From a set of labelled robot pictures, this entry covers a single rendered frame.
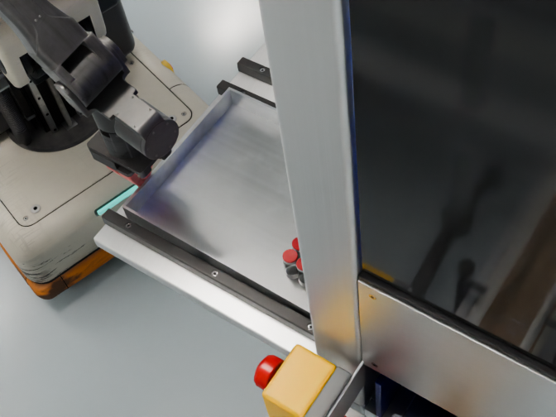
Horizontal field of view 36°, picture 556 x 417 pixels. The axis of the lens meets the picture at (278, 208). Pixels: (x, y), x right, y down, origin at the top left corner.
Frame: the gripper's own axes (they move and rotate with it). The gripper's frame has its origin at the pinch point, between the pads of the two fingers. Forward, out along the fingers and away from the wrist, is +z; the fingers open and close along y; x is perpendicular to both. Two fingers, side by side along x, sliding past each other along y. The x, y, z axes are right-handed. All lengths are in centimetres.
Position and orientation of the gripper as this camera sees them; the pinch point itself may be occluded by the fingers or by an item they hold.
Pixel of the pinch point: (143, 181)
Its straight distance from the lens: 125.9
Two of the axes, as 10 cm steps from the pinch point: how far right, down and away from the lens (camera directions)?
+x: 5.6, -7.2, 4.2
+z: 1.1, 5.6, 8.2
